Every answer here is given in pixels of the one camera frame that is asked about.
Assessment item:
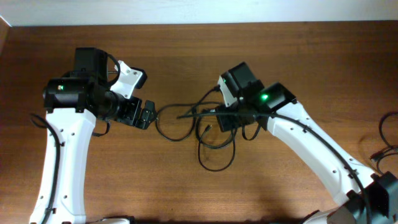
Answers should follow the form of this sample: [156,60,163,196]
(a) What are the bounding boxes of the black USB cable loop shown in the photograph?
[154,101,239,150]

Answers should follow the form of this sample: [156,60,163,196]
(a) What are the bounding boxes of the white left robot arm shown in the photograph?
[29,78,155,223]

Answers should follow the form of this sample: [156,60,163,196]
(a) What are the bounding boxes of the black USB cable loops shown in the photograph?
[197,124,236,172]

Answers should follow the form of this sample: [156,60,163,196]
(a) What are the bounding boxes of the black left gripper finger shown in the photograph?
[142,100,155,116]
[136,114,155,129]

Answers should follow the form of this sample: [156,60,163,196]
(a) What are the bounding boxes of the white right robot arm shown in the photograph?
[215,62,397,223]

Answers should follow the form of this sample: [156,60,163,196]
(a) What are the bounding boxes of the black USB cable removed one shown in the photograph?
[369,111,397,175]

